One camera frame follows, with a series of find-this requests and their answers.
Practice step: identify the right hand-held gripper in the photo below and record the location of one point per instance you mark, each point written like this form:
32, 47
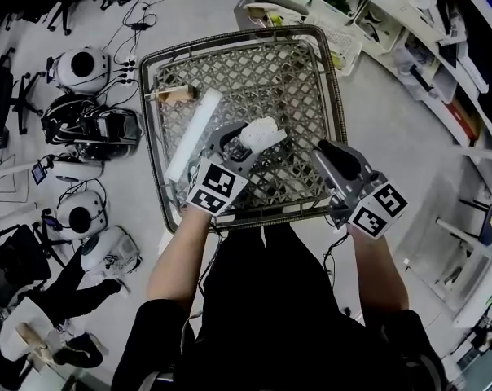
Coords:
376, 210

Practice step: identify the glossy black case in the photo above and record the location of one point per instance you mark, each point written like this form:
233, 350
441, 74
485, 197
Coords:
111, 134

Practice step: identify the grey storage bin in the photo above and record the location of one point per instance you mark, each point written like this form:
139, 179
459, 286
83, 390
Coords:
266, 0

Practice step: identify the white spherical device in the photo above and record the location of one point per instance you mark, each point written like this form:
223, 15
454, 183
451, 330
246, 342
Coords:
111, 249
99, 82
97, 226
77, 171

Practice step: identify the small black screen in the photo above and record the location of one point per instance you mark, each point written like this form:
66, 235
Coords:
50, 69
38, 172
49, 222

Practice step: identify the person's black shirt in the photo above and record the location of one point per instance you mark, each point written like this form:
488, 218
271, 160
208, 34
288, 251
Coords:
270, 320

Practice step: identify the white desk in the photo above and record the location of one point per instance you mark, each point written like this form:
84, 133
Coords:
10, 169

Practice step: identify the white shelving unit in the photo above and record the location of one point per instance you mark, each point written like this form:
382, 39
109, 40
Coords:
429, 35

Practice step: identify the small white cylindrical bottle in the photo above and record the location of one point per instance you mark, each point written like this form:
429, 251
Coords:
258, 133

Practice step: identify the person's right forearm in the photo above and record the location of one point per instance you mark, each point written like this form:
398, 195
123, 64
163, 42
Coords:
376, 271

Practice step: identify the person's left forearm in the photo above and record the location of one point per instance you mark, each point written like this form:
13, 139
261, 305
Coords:
177, 259

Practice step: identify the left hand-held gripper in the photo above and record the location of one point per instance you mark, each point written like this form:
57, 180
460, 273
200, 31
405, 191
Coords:
215, 187

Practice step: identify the white power strip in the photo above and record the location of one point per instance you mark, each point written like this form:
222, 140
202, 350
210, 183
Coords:
127, 69

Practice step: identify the small brown packet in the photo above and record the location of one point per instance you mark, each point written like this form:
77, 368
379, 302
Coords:
177, 94

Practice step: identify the white perforated basket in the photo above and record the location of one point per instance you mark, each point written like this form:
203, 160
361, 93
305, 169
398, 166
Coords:
341, 47

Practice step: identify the orange flat box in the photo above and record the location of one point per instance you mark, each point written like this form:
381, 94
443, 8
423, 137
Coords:
466, 120

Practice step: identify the black power adapter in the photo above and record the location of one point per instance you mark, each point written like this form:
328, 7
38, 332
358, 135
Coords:
139, 26

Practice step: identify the white table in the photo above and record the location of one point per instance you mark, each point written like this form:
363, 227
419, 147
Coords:
474, 283

